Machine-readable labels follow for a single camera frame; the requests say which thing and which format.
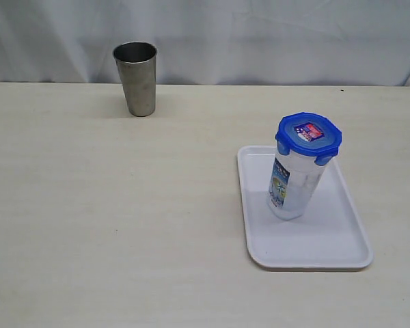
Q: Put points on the white backdrop cloth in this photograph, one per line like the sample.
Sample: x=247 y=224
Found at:
x=210 y=42

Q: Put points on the clear plastic container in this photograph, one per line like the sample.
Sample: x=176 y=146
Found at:
x=294 y=178

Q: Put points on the blue plastic lid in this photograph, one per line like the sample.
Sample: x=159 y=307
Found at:
x=308 y=134

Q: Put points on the white plastic tray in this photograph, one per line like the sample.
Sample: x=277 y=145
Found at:
x=328 y=237

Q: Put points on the stainless steel cup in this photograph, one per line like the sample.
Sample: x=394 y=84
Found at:
x=136 y=64

